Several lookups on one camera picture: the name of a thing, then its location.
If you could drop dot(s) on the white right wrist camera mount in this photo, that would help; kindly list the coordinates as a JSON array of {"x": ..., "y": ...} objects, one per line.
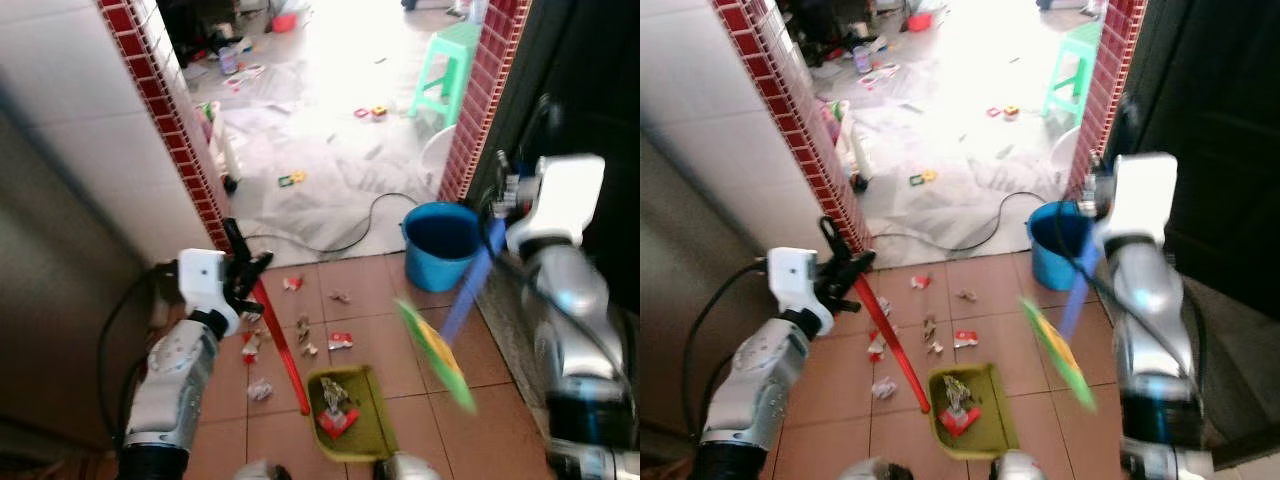
[
  {"x": 565, "y": 195},
  {"x": 1140, "y": 195}
]

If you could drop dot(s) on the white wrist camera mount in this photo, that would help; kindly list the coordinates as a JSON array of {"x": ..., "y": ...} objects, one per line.
[
  {"x": 203, "y": 280},
  {"x": 795, "y": 280},
  {"x": 565, "y": 195},
  {"x": 1140, "y": 195}
]

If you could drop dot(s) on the white plastic basin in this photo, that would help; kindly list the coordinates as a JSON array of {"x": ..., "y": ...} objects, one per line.
[
  {"x": 1065, "y": 155},
  {"x": 440, "y": 160}
]

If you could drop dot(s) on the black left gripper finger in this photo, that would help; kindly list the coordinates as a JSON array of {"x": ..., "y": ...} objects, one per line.
[
  {"x": 858, "y": 268},
  {"x": 237, "y": 274},
  {"x": 828, "y": 274},
  {"x": 260, "y": 270}
]

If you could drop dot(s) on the silver robot right leg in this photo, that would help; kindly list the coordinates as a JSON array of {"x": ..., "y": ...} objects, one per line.
[
  {"x": 1018, "y": 467},
  {"x": 408, "y": 468}
]

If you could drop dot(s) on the red plastic basin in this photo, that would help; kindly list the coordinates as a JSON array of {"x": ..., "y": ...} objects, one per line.
[
  {"x": 919, "y": 20},
  {"x": 284, "y": 22}
]

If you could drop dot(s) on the small plastic bottle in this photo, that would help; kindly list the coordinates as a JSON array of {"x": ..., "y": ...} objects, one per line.
[
  {"x": 862, "y": 59},
  {"x": 228, "y": 60}
]

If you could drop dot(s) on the dark wooden door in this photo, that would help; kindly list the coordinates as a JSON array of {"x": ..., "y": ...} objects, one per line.
[
  {"x": 600, "y": 80},
  {"x": 1220, "y": 100}
]

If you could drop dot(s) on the yellow green toy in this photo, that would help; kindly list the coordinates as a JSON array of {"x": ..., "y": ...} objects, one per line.
[
  {"x": 292, "y": 179},
  {"x": 922, "y": 178}
]

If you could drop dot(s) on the silver robot leg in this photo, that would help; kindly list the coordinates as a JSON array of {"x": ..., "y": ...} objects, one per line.
[
  {"x": 262, "y": 471},
  {"x": 408, "y": 468},
  {"x": 876, "y": 470},
  {"x": 1018, "y": 467}
]

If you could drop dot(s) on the crumpled brown paper scrap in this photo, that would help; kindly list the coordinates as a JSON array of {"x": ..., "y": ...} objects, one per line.
[
  {"x": 958, "y": 392},
  {"x": 336, "y": 394}
]

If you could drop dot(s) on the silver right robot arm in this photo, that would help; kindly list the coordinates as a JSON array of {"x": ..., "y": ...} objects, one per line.
[
  {"x": 575, "y": 320},
  {"x": 1150, "y": 320}
]

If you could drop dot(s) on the red yellow toy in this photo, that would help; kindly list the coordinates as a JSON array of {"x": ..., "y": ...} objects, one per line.
[
  {"x": 1004, "y": 111},
  {"x": 371, "y": 112}
]

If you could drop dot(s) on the blue plastic bucket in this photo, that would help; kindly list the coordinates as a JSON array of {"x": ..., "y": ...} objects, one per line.
[
  {"x": 1050, "y": 255},
  {"x": 435, "y": 265}
]

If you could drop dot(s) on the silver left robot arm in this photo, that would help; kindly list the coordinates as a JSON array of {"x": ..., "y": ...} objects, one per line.
[
  {"x": 170, "y": 380},
  {"x": 755, "y": 385}
]

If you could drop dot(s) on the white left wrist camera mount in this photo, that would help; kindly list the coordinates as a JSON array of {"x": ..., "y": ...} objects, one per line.
[
  {"x": 203, "y": 280},
  {"x": 795, "y": 280}
]

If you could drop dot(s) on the green plastic stool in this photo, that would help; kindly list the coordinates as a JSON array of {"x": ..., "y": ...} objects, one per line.
[
  {"x": 1085, "y": 45},
  {"x": 455, "y": 45}
]

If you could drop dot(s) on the silver robot left leg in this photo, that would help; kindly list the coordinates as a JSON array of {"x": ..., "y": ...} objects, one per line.
[
  {"x": 876, "y": 470},
  {"x": 262, "y": 471}
]

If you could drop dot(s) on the white wheeled stand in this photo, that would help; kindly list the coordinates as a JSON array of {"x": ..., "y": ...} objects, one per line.
[
  {"x": 850, "y": 145},
  {"x": 222, "y": 145}
]

